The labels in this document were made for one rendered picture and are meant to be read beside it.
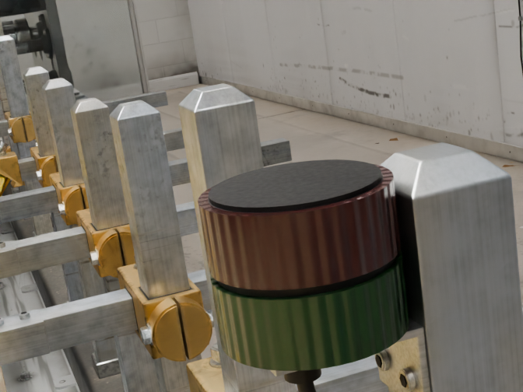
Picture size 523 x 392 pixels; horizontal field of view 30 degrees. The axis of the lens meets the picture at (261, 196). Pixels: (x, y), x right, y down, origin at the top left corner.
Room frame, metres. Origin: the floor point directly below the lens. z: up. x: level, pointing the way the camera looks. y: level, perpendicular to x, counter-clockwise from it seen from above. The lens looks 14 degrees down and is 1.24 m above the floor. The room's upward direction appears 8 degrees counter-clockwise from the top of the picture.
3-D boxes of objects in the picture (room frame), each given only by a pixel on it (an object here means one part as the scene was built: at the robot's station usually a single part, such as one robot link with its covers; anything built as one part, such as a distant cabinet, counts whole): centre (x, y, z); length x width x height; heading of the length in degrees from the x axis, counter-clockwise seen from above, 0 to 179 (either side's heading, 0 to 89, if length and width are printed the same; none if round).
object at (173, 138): (1.57, 0.20, 0.95); 0.37 x 0.03 x 0.03; 107
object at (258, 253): (0.29, -0.01, 1.16); 0.06 x 0.06 x 0.02
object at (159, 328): (0.80, 0.10, 0.95); 0.14 x 0.06 x 0.05; 17
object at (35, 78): (1.50, 0.31, 0.87); 0.04 x 0.04 x 0.48; 17
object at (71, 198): (1.28, 0.25, 0.95); 0.14 x 0.06 x 0.05; 17
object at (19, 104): (1.97, 0.46, 0.89); 0.04 x 0.04 x 0.48; 17
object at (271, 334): (0.29, -0.01, 1.13); 0.06 x 0.06 x 0.02
